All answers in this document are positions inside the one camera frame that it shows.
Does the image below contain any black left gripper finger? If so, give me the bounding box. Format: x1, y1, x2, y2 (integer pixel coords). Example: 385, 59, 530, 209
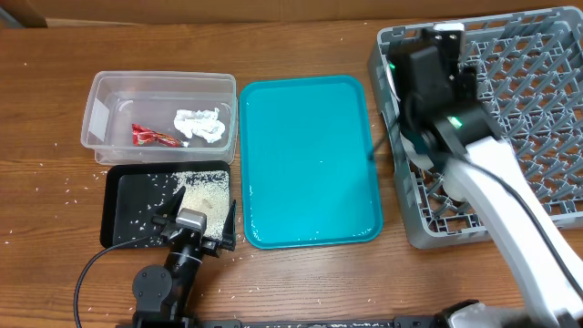
152, 187, 186, 226
220, 200, 237, 251

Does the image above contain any pile of rice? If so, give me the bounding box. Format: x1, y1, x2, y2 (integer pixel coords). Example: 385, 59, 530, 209
131, 170, 230, 241

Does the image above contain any red snack wrapper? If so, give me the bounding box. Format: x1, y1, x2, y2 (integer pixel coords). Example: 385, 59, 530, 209
132, 124, 189, 148

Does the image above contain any white tissue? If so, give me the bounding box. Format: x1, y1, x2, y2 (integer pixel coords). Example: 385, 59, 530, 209
174, 108, 226, 143

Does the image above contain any large white plate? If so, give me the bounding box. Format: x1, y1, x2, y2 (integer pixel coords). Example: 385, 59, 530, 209
400, 134, 434, 170

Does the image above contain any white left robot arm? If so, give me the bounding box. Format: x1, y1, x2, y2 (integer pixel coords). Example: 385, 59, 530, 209
131, 187, 237, 328

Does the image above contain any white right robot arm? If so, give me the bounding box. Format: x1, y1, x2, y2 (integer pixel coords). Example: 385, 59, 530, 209
386, 40, 582, 327

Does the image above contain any grey dishwasher rack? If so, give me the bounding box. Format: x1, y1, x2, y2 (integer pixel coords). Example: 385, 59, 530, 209
368, 6, 582, 249

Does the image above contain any black tray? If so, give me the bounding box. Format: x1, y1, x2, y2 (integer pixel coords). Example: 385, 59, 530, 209
99, 161, 230, 248

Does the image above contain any teal serving tray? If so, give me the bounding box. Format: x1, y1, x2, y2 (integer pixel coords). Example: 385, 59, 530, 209
239, 75, 384, 250

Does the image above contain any white paper cup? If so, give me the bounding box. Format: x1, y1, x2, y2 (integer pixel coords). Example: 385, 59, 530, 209
443, 175, 466, 202

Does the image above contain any clear plastic bin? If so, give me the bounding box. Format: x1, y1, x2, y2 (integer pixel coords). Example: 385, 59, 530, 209
80, 71, 238, 166

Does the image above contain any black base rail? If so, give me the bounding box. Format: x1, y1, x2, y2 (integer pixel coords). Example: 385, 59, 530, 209
116, 299, 520, 328

